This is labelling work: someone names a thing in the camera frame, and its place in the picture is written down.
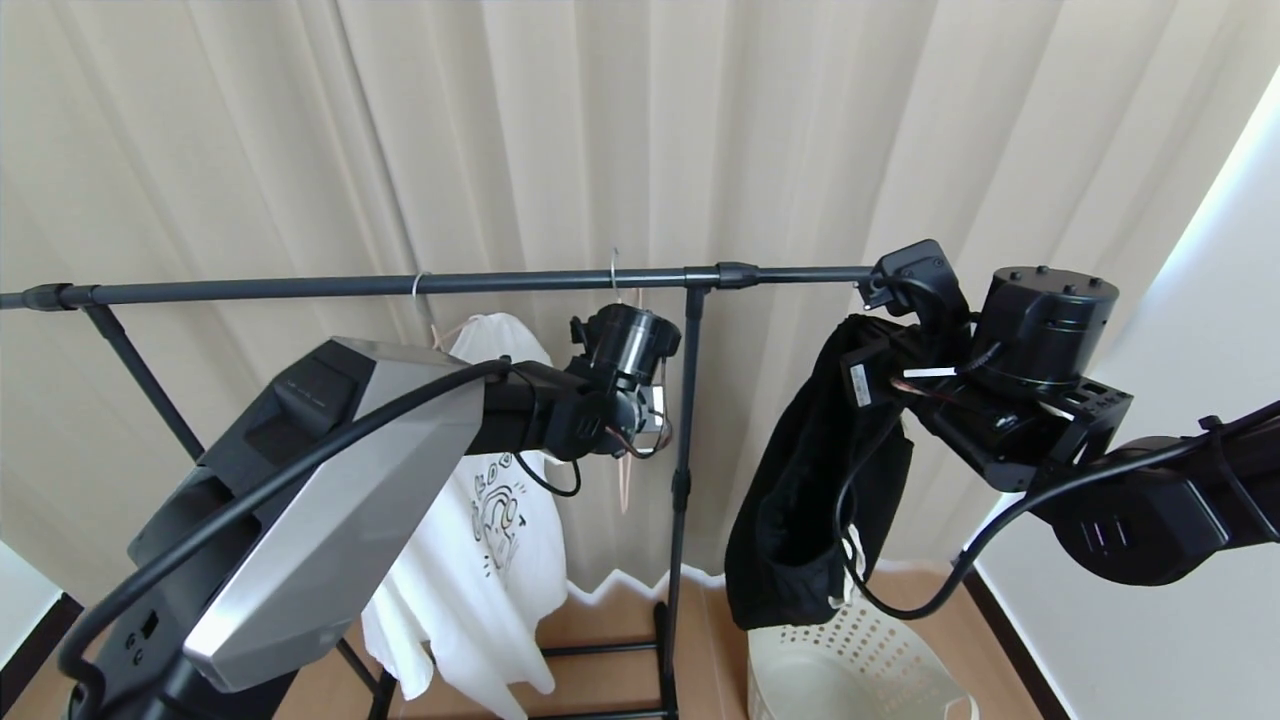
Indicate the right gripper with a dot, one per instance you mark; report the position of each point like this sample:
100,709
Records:
900,360

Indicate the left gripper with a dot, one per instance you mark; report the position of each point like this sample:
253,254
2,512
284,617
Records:
635,415

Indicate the pink clothes hanger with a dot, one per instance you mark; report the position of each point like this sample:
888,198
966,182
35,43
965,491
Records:
415,285
625,490

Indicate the black garment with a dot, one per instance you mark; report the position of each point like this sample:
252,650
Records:
800,500

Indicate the white printed t-shirt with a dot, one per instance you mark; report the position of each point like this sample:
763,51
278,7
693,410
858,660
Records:
470,580

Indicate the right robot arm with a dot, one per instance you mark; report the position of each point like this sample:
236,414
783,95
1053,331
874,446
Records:
1040,330

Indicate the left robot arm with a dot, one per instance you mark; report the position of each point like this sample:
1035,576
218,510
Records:
330,520

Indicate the white laundry basket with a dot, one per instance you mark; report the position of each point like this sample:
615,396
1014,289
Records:
850,670

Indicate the black clothes rack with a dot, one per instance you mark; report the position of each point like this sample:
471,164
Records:
300,288

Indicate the beige curtain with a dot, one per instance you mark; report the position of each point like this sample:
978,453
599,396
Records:
700,120

